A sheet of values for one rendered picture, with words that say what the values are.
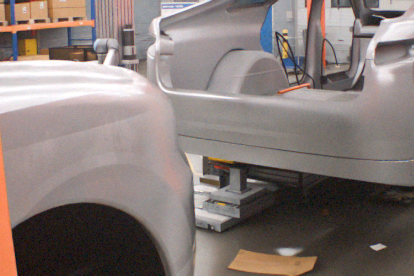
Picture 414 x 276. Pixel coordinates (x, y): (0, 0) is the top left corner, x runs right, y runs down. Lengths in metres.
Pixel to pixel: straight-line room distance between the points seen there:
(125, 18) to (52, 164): 4.36
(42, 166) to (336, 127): 2.16
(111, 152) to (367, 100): 1.96
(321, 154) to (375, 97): 0.44
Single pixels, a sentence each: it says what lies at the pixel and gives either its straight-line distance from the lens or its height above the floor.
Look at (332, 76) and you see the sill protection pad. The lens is 6.32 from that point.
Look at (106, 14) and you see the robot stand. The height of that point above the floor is 1.67.
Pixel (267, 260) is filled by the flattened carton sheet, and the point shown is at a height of 0.01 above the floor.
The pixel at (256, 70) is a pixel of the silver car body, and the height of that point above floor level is 1.22.
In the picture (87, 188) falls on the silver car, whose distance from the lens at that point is 1.24.
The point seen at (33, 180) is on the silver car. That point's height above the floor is 1.38.
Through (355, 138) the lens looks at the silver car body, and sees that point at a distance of 3.11.
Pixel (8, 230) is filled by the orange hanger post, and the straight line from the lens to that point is 0.48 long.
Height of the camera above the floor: 1.68
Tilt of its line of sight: 12 degrees down
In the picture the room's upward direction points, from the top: 1 degrees counter-clockwise
